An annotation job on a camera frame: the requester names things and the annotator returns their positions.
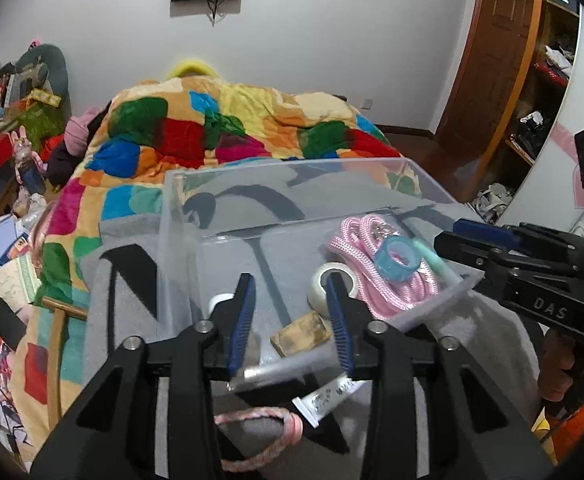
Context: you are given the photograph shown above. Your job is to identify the blue tape roll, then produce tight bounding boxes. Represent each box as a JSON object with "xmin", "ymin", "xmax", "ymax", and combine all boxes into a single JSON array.
[{"xmin": 374, "ymin": 237, "xmax": 420, "ymax": 283}]

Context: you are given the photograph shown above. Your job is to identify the white curved panel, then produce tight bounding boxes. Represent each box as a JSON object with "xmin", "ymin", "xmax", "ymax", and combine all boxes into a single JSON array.
[{"xmin": 499, "ymin": 5, "xmax": 584, "ymax": 233}]

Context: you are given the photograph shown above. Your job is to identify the pink white rope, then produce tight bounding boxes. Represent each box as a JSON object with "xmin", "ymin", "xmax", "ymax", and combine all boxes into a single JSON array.
[{"xmin": 329, "ymin": 214, "xmax": 440, "ymax": 321}]

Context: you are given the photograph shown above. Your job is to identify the colourful patchwork quilt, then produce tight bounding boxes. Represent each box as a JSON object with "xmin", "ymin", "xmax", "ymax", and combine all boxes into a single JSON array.
[{"xmin": 19, "ymin": 77, "xmax": 423, "ymax": 411}]

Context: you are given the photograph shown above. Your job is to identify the wooden stick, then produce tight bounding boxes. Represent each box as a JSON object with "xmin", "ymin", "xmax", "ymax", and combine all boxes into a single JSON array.
[{"xmin": 42, "ymin": 296, "xmax": 89, "ymax": 426}]

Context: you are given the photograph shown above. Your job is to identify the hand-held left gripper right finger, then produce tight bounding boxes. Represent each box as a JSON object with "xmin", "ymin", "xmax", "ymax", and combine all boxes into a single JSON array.
[{"xmin": 324, "ymin": 275, "xmax": 557, "ymax": 480}]

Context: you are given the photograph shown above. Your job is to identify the grey blanket with black pattern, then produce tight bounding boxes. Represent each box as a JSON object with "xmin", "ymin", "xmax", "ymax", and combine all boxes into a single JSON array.
[{"xmin": 79, "ymin": 167, "xmax": 557, "ymax": 480}]

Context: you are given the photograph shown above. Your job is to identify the person's right hand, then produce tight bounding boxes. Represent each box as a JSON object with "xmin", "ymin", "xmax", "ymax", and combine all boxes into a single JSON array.
[{"xmin": 538, "ymin": 329, "xmax": 581, "ymax": 417}]

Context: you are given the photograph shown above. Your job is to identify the dark clothing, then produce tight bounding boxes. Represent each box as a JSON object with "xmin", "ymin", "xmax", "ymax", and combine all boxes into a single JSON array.
[{"xmin": 47, "ymin": 135, "xmax": 89, "ymax": 192}]

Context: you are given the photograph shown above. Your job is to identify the white tape roll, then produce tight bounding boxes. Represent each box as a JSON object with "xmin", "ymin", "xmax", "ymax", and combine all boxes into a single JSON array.
[{"xmin": 308, "ymin": 261, "xmax": 360, "ymax": 318}]

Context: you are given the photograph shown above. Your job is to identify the pink braided loop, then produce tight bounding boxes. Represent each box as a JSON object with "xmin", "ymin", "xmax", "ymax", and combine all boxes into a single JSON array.
[{"xmin": 213, "ymin": 406, "xmax": 303, "ymax": 473}]

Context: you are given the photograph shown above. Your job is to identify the yellow pillow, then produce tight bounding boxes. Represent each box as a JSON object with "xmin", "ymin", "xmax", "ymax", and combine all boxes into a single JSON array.
[{"xmin": 164, "ymin": 58, "xmax": 225, "ymax": 81}]

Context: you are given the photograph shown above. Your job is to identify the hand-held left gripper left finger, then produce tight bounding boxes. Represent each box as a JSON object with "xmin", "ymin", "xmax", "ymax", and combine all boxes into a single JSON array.
[{"xmin": 29, "ymin": 273, "xmax": 257, "ymax": 480}]

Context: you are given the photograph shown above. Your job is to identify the white tube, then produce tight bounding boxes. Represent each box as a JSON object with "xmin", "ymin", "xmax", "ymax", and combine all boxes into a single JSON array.
[{"xmin": 292, "ymin": 377, "xmax": 357, "ymax": 428}]

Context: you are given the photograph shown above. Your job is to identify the green pen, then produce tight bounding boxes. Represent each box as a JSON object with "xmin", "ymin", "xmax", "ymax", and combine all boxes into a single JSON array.
[{"xmin": 412, "ymin": 237, "xmax": 447, "ymax": 273}]

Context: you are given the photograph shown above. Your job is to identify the green plush toy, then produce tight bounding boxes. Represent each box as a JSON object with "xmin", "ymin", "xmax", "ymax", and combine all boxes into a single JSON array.
[{"xmin": 14, "ymin": 44, "xmax": 70, "ymax": 106}]

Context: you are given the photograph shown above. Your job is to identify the rabbit doll figure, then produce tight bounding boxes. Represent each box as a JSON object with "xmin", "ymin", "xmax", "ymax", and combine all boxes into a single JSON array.
[{"xmin": 9, "ymin": 127, "xmax": 48, "ymax": 196}]

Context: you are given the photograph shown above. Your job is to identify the black television cable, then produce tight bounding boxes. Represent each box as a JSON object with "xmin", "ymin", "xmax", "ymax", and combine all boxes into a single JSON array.
[{"xmin": 206, "ymin": 0, "xmax": 229, "ymax": 26}]

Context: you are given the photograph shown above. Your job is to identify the wooden shelf unit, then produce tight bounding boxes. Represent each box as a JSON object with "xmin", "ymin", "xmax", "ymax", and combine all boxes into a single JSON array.
[{"xmin": 504, "ymin": 0, "xmax": 583, "ymax": 167}]

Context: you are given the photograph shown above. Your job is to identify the clear plastic box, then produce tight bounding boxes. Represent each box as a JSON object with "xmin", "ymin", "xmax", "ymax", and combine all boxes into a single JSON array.
[{"xmin": 158, "ymin": 157, "xmax": 487, "ymax": 396}]

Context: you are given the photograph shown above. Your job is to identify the pink hat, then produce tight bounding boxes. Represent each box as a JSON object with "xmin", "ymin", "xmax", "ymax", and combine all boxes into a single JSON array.
[{"xmin": 67, "ymin": 107, "xmax": 104, "ymax": 156}]

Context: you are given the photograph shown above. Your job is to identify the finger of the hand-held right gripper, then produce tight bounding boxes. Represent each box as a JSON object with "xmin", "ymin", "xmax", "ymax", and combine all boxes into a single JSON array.
[
  {"xmin": 453, "ymin": 218, "xmax": 522, "ymax": 250},
  {"xmin": 433, "ymin": 231, "xmax": 522, "ymax": 283}
]

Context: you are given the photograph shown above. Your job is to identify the brown wooden block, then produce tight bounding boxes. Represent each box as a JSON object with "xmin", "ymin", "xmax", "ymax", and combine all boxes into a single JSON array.
[{"xmin": 270, "ymin": 310, "xmax": 333, "ymax": 358}]

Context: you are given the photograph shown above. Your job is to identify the wooden door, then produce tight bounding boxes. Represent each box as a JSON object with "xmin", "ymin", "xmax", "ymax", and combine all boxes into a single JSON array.
[{"xmin": 434, "ymin": 0, "xmax": 535, "ymax": 148}]

